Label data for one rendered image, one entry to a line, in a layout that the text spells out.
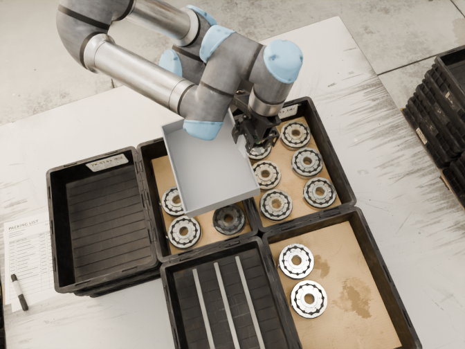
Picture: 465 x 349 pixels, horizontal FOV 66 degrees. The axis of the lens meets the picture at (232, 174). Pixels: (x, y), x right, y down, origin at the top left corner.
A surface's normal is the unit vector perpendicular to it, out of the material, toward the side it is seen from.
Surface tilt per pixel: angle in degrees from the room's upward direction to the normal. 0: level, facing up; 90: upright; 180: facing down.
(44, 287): 0
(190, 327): 0
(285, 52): 16
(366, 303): 0
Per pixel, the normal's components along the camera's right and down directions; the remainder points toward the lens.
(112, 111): -0.07, -0.39
